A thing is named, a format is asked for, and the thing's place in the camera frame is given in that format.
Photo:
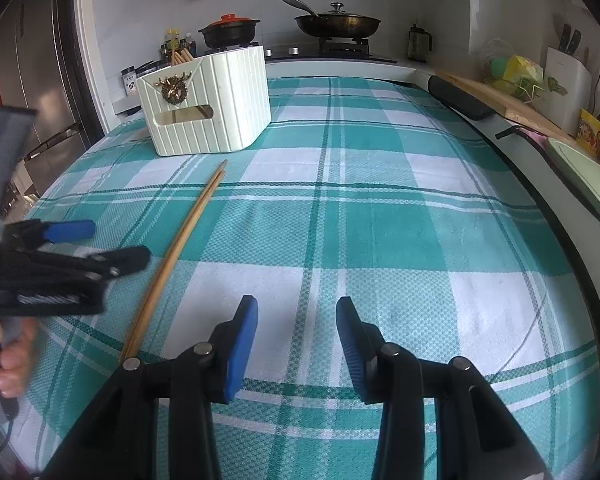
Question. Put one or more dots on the plastic bag yellow green contents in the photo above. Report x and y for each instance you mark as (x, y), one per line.
(517, 72)

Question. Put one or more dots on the wooden cutting board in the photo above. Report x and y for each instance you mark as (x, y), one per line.
(510, 105)

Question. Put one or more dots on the spice jar with black lid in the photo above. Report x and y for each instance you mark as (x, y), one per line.
(130, 82)

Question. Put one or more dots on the cream ribbed utensil holder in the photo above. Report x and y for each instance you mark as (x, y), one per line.
(220, 110)

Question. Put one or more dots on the sauce bottle with yellow cap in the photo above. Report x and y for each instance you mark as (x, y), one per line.
(171, 45)

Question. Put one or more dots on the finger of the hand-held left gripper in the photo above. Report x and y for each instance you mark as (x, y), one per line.
(130, 258)
(70, 231)

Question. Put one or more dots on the dark sauce bottle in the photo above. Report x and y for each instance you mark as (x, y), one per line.
(188, 46)

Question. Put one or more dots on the yellow packet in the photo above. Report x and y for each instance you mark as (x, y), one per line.
(592, 132)

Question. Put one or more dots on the pair of wooden chopsticks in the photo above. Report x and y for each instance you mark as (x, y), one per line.
(202, 200)

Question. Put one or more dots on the black pot with orange lid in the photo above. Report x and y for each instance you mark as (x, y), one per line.
(230, 35)

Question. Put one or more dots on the white knife block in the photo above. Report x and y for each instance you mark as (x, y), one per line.
(565, 95)

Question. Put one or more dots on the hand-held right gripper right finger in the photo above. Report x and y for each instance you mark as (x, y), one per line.
(352, 350)

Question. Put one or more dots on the glass pan lid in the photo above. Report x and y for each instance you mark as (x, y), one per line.
(336, 14)

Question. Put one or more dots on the grey refrigerator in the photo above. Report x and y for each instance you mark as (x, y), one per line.
(35, 60)

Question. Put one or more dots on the single wooden chopstick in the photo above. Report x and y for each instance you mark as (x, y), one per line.
(209, 201)

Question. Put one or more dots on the black gas stove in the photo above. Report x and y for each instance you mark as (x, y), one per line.
(305, 52)

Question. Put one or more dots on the person's left hand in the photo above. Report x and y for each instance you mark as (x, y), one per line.
(22, 360)

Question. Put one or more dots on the teal plaid tablecloth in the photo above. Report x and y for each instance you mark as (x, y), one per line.
(380, 210)

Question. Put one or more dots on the black frying pan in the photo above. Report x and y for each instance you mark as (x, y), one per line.
(340, 27)

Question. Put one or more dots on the pale green cutting board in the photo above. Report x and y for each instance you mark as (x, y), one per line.
(590, 180)

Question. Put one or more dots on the bundle of wooden chopsticks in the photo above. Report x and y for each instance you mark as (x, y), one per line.
(180, 57)

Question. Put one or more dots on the dark glass kettle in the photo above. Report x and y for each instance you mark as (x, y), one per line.
(420, 45)

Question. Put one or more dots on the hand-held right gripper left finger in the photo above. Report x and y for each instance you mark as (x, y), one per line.
(242, 350)

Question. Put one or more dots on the black oblong pad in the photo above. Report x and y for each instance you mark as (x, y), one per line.
(460, 99)

